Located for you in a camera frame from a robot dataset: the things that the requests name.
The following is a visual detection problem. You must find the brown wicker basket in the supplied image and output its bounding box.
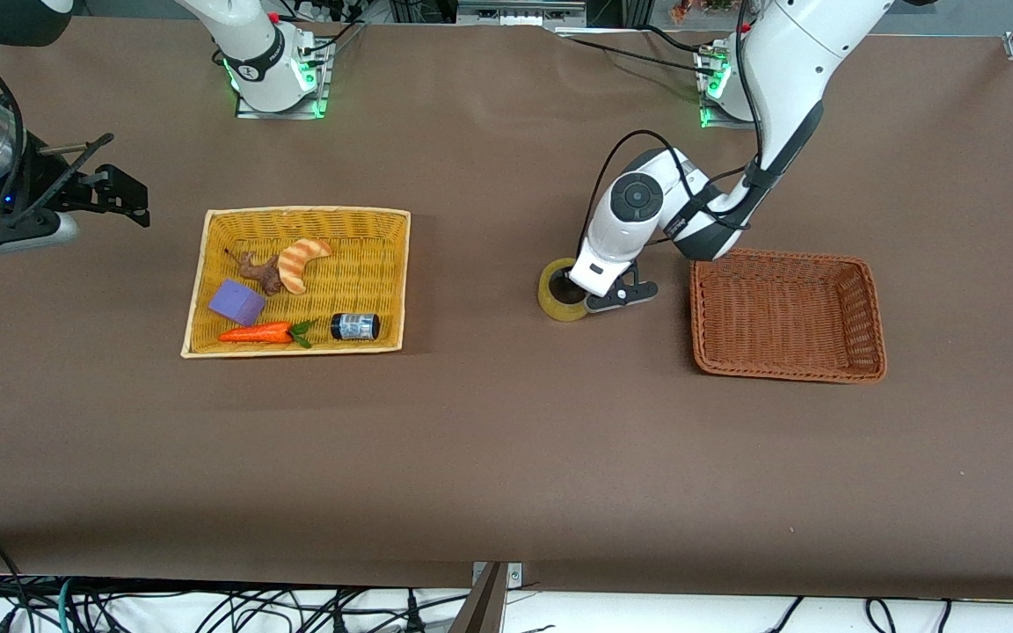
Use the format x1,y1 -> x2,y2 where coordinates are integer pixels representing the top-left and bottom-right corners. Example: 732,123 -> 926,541
689,248 -> 888,385

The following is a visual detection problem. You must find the table cover sheet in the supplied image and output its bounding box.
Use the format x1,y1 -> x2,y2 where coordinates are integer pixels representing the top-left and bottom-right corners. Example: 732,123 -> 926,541
0,16 -> 1013,602

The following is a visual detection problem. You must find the metal table leg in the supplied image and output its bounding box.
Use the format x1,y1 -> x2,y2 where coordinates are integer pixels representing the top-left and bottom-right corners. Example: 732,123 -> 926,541
447,563 -> 509,633

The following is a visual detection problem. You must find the purple foam block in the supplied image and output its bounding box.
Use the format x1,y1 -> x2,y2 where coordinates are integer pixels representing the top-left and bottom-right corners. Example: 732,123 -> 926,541
208,279 -> 267,328

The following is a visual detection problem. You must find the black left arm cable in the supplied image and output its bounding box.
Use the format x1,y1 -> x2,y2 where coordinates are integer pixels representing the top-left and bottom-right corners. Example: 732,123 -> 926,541
575,0 -> 824,260

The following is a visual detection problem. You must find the silver table bracket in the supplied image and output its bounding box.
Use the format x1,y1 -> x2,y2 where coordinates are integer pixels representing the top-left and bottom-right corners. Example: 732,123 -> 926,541
471,562 -> 524,588

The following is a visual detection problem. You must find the orange toy carrot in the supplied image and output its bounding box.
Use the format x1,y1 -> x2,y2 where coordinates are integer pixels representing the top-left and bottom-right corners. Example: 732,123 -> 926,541
218,319 -> 316,350

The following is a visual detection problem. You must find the grey metal frame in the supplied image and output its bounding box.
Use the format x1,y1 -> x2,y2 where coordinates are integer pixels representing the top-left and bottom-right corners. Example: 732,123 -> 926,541
456,0 -> 588,29

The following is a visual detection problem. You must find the brown root-shaped toy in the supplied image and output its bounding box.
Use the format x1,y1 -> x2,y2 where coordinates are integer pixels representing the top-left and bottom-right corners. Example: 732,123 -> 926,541
225,249 -> 286,297

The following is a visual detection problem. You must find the yellowish clear tape roll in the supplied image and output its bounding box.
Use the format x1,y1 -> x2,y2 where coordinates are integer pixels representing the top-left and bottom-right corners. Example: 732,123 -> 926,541
537,258 -> 600,323

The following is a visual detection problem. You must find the blue-labelled jar with black lid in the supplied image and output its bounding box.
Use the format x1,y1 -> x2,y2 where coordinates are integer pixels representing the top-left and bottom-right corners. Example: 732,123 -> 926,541
330,312 -> 382,342

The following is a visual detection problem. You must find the teal floor cable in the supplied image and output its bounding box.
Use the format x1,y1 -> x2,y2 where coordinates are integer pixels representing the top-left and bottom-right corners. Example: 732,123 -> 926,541
56,577 -> 84,633

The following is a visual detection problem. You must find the toy croissant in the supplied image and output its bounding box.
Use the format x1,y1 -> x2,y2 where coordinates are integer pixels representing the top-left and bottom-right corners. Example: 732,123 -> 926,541
278,237 -> 333,295

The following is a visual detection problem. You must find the black cable on table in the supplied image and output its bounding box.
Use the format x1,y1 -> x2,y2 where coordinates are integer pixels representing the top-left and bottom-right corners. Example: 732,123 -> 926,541
559,25 -> 711,76

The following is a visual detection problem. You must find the yellow wicker basket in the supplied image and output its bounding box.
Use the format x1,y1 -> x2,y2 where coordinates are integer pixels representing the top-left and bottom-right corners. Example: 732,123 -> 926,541
180,206 -> 412,360

